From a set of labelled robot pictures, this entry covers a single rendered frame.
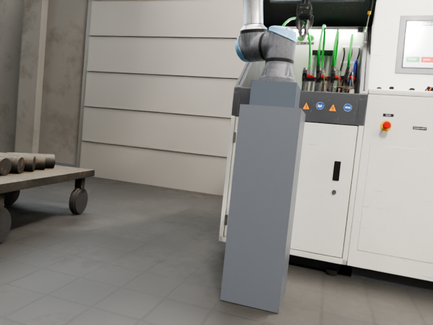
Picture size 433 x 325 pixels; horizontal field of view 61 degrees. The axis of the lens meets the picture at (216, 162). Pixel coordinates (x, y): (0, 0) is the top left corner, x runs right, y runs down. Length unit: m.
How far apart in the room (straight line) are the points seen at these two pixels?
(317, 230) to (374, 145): 0.52
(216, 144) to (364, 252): 2.61
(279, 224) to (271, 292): 0.27
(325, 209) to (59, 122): 4.15
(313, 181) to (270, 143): 0.63
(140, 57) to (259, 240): 3.66
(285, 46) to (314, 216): 0.92
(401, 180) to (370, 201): 0.18
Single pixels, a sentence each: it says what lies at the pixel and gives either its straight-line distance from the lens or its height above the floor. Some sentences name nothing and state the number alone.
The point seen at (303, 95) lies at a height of 0.93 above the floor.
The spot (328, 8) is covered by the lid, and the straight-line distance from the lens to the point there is 2.60.
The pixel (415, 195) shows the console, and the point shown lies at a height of 0.48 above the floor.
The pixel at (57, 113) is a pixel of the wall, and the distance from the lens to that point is 5.48.
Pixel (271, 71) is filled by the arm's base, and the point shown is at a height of 0.94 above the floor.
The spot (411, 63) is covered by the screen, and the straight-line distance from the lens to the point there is 2.34.
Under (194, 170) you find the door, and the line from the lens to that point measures 4.39.
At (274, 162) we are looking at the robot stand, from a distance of 1.44.
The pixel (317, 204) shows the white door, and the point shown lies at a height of 0.36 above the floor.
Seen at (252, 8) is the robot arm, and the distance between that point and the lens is 1.67.
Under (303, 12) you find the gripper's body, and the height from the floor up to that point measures 1.32.
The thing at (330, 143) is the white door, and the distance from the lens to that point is 2.01.
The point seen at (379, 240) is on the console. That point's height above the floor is 0.23.
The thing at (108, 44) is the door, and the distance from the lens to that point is 5.09.
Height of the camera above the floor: 0.66
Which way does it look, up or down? 4 degrees down
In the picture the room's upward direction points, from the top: 6 degrees clockwise
